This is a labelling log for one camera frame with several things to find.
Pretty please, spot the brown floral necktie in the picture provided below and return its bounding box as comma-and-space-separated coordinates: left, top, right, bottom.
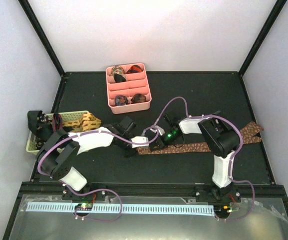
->
137, 121, 264, 155

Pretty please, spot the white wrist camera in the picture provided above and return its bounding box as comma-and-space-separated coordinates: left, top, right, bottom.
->
131, 136, 149, 149
152, 125, 165, 136

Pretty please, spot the black corner frame post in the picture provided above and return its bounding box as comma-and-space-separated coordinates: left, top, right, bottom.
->
238, 0, 287, 77
18, 0, 65, 76

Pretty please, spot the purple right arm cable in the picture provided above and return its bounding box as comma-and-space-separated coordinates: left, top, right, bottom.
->
142, 96, 257, 222

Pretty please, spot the dark brown rolled tie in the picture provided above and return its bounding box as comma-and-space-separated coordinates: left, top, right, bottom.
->
131, 93, 147, 104

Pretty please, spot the black patterned tie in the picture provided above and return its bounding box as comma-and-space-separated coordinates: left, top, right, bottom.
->
27, 110, 53, 142

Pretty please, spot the black corner frame post left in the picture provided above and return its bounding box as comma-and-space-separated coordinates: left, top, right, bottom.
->
18, 0, 65, 76

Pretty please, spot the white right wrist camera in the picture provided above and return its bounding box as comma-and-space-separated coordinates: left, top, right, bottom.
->
152, 125, 165, 136

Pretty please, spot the yellow patterned tie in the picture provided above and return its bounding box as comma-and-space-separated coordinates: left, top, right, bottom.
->
62, 112, 101, 133

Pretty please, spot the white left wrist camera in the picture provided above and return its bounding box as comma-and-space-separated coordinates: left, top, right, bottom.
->
131, 136, 149, 149

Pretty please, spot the dark striped tie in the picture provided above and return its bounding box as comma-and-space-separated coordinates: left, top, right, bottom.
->
51, 113, 63, 132

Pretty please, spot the pink divided organizer box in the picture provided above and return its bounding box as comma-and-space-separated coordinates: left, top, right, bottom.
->
105, 62, 152, 115

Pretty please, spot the black corner frame post right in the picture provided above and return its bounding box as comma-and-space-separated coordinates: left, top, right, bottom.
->
238, 0, 287, 77

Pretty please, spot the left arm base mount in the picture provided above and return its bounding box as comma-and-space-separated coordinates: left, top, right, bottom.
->
61, 186, 109, 218

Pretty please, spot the light green plastic basket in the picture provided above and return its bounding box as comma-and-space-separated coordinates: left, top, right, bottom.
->
26, 110, 89, 155

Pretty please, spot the floral rolled tie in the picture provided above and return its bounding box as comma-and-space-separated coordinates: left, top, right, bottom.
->
110, 65, 125, 76

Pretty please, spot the black orange rolled tie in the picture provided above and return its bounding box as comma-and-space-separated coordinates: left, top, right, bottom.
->
126, 64, 143, 74

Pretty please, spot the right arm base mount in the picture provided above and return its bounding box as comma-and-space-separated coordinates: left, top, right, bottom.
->
194, 183, 241, 220

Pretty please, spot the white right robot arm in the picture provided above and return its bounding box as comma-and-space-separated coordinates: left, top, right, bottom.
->
150, 111, 243, 202

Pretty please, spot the light blue cable duct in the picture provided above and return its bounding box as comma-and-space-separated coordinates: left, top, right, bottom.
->
25, 202, 215, 217

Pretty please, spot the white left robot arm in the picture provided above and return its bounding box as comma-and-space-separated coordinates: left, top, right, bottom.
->
36, 117, 136, 200

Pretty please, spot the blue patterned rolled tie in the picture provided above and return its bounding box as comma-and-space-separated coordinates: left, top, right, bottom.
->
114, 95, 128, 107

